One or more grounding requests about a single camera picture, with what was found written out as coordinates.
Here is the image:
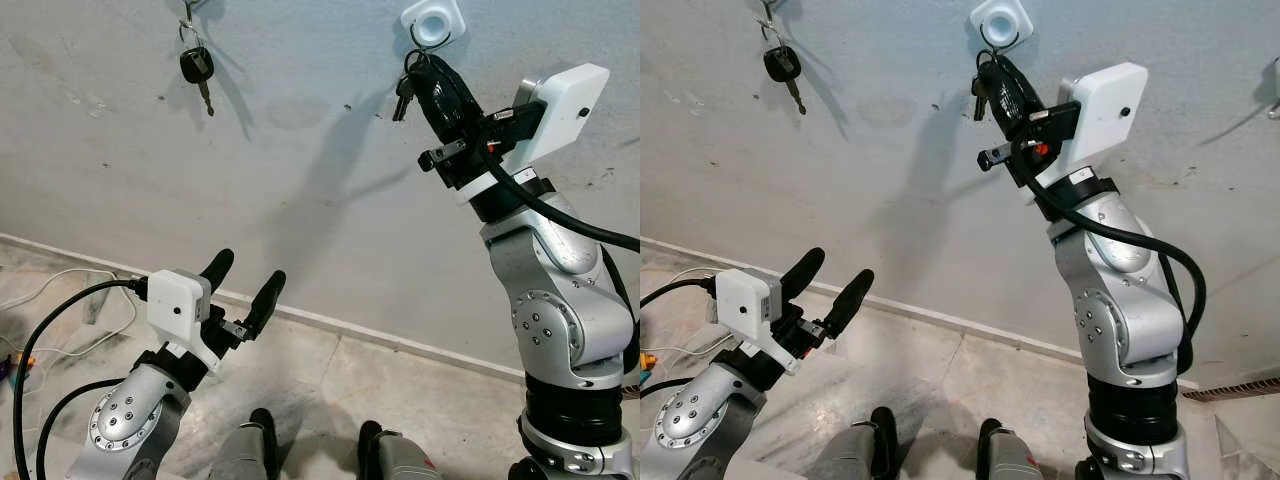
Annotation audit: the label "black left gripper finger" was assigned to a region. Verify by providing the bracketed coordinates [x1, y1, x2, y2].
[822, 267, 876, 341]
[780, 246, 828, 303]
[243, 269, 288, 341]
[198, 247, 237, 298]

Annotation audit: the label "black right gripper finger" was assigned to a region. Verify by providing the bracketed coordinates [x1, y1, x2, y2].
[1005, 58, 1049, 131]
[984, 55, 1031, 141]
[408, 55, 463, 143]
[432, 57, 490, 132]

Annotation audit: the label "keys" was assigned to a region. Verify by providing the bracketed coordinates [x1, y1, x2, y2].
[972, 25, 1021, 123]
[392, 25, 451, 123]

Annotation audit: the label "grey left robot leg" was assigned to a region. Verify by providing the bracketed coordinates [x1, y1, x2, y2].
[203, 407, 283, 480]
[803, 404, 898, 480]

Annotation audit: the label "black fob car key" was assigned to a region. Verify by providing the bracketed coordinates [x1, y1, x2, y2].
[178, 18, 217, 118]
[761, 18, 808, 116]

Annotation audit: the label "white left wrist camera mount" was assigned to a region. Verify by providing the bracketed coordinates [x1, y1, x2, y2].
[714, 267, 803, 377]
[146, 267, 229, 374]

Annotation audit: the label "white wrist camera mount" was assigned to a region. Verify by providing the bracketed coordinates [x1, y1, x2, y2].
[146, 267, 229, 374]
[1033, 61, 1150, 197]
[455, 62, 612, 207]
[714, 267, 803, 377]

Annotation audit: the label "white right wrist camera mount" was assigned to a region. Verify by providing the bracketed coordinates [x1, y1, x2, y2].
[1033, 61, 1150, 197]
[455, 62, 612, 207]

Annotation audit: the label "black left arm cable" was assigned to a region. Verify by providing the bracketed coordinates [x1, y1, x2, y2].
[12, 278, 151, 480]
[36, 377, 129, 480]
[640, 276, 717, 308]
[640, 375, 706, 398]

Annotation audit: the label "white adhesive wall hook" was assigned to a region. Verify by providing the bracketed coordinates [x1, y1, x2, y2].
[968, 0, 1036, 51]
[399, 0, 468, 51]

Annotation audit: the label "white floor cable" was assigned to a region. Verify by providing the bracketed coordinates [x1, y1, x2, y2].
[0, 264, 138, 363]
[640, 264, 723, 363]

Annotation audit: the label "red tiled wall pillar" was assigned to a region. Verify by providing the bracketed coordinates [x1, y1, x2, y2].
[1183, 377, 1280, 403]

